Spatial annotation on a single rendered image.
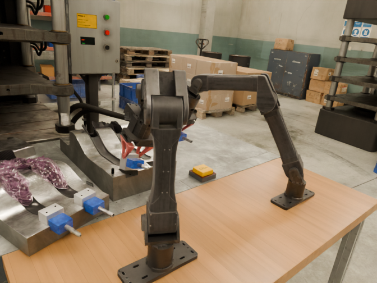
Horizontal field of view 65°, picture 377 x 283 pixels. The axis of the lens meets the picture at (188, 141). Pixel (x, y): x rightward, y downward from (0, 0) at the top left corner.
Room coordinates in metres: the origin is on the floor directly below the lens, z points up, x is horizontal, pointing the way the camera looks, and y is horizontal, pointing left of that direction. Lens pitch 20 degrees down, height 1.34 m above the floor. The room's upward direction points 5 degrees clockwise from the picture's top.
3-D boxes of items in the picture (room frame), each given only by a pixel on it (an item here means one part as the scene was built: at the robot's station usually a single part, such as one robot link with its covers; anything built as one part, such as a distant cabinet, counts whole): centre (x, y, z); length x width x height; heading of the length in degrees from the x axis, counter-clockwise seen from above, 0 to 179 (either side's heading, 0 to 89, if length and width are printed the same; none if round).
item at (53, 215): (0.62, 0.30, 0.86); 0.13 x 0.05 x 0.05; 60
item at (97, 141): (1.08, 0.30, 0.92); 0.35 x 0.16 x 0.09; 42
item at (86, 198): (0.71, 0.24, 0.86); 0.13 x 0.05 x 0.05; 60
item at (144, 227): (0.58, 0.05, 0.90); 0.09 x 0.06 x 0.06; 105
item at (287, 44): (8.17, -2.25, 1.26); 0.42 x 0.33 x 0.29; 36
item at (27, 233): (0.80, 0.51, 0.86); 0.50 x 0.26 x 0.11; 60
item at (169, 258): (0.58, 0.04, 0.84); 0.20 x 0.07 x 0.08; 131
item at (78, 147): (1.10, 0.30, 0.87); 0.50 x 0.26 x 0.14; 42
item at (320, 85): (7.08, -3.16, 0.42); 0.86 x 0.33 x 0.83; 36
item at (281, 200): (0.97, -0.41, 0.84); 0.20 x 0.07 x 0.08; 131
